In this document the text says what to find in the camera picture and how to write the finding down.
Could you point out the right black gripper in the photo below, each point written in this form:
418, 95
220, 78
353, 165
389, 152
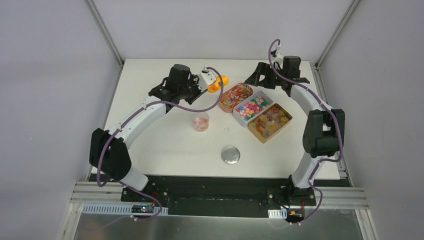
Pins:
264, 69

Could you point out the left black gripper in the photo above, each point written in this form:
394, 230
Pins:
193, 89

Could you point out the orange plastic scoop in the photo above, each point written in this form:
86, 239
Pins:
216, 86

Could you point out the clear plastic jar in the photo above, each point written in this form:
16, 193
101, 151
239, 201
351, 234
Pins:
200, 121

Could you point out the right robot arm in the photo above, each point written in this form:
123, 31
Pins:
323, 136

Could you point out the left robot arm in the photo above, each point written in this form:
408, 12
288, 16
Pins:
109, 149

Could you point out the grey star candy tin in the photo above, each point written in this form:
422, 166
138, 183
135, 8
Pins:
250, 108

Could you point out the pink oval lollipop tin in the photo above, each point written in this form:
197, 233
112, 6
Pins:
235, 95

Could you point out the yellow gummy candy tin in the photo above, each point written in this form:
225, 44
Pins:
267, 124

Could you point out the silver round jar lid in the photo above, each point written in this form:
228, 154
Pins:
230, 155

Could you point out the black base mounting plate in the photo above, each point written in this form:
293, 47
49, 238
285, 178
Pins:
239, 197

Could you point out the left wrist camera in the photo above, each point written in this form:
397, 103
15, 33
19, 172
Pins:
205, 79

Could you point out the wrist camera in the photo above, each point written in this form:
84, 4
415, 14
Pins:
277, 57
205, 79

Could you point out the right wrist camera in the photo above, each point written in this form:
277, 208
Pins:
277, 57

